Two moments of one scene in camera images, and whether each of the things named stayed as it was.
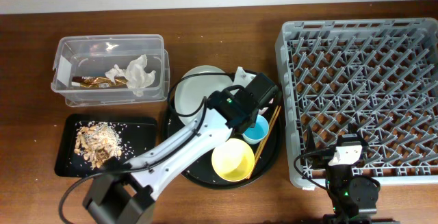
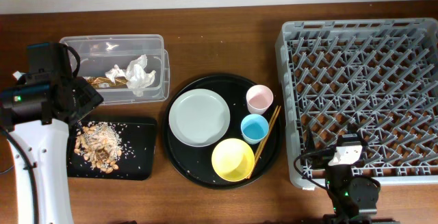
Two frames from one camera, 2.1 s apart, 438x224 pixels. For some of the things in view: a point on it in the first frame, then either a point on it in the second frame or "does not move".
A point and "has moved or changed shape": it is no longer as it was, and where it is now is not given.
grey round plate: (190, 90) has moved or changed shape
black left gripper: (255, 116) to (89, 97)
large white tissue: (135, 75) does not move
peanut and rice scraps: (96, 141) does not move
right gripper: (311, 144) does not move
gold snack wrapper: (92, 82) does not move
